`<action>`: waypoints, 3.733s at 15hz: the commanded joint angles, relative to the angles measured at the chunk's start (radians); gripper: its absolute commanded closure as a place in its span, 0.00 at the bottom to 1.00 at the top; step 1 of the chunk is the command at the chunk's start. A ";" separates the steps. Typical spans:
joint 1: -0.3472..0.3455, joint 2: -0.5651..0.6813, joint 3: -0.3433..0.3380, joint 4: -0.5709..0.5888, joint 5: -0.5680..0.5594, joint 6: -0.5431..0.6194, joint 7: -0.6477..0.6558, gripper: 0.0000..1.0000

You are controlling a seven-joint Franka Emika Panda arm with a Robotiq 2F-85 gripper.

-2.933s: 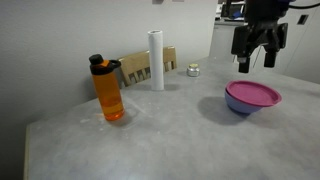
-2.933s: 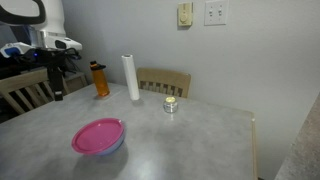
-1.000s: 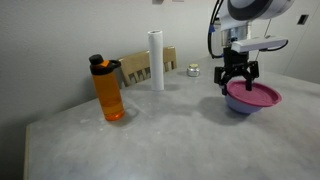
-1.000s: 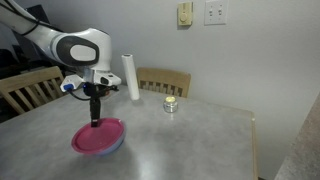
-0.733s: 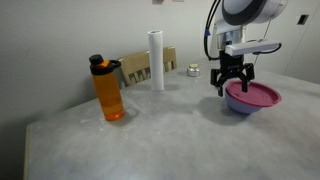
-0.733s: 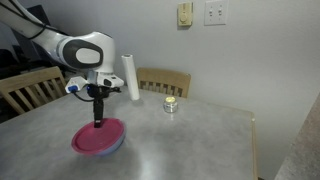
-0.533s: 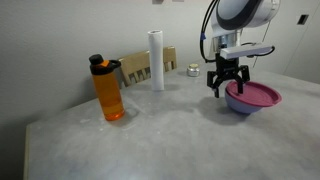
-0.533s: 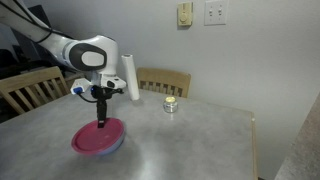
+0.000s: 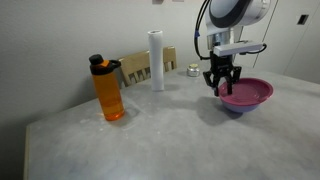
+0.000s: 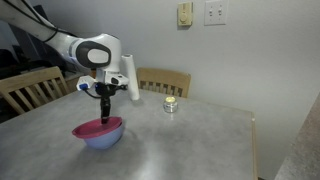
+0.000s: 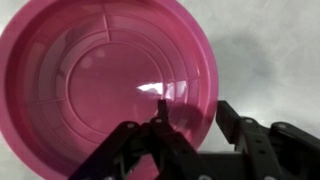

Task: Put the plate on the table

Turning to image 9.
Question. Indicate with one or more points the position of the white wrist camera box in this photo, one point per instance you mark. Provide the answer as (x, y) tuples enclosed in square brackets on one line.
[(235, 49)]

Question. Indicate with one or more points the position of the white paper towel roll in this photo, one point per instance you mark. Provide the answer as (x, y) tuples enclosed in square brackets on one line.
[(156, 60)]

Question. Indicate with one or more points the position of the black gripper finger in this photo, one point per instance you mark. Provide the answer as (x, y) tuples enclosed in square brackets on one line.
[(230, 85), (215, 85)]

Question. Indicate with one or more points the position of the light purple bowl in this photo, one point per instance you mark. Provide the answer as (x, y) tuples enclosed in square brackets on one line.
[(241, 108)]

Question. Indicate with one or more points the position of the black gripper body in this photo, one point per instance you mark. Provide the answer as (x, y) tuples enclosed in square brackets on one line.
[(221, 66)]

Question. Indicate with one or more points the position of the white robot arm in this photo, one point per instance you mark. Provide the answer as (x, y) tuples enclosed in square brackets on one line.
[(233, 13)]

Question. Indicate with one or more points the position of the small silver tin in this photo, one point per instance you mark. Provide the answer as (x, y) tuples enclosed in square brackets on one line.
[(193, 70)]

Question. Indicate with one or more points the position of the pink plastic bowl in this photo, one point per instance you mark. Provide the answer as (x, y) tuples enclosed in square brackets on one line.
[(250, 92)]

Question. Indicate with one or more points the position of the dark wall switch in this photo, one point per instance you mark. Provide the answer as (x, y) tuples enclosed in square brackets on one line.
[(302, 19)]

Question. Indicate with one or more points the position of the orange water bottle black cap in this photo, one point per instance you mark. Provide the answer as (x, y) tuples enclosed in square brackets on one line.
[(108, 96)]

